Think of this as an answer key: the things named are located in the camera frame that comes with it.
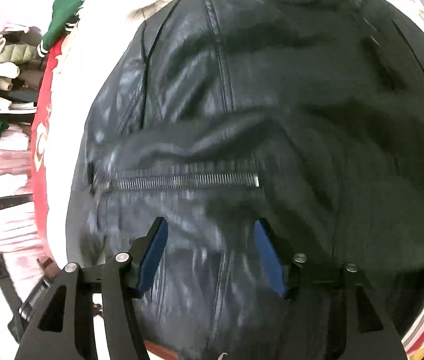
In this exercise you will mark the black leather jacket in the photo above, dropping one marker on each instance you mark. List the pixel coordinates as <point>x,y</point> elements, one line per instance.
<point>257,112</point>

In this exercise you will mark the green garment with striped cuff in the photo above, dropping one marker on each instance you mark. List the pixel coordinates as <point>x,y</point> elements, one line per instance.
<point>70,11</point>

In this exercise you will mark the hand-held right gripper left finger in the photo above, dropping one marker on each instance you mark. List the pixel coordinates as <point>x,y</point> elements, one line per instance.
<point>153,255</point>

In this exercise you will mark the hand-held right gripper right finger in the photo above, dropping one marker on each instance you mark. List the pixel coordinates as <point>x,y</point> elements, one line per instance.
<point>269,255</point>

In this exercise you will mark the pile of folded clothes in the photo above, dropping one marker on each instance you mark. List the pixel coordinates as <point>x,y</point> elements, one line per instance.
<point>0,82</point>

